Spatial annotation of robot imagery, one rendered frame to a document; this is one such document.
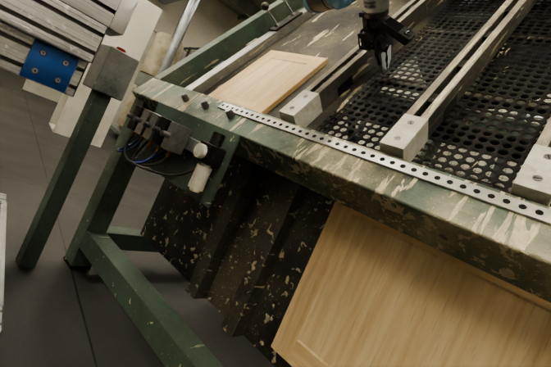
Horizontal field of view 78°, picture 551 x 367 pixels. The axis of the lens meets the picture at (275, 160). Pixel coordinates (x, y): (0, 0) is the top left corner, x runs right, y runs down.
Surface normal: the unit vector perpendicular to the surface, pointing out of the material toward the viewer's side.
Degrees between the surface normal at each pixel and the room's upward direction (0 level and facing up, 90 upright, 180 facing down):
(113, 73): 90
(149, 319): 90
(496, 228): 56
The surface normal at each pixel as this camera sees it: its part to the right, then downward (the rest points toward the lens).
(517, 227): -0.25, -0.73
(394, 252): -0.58, -0.26
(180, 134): 0.71, 0.31
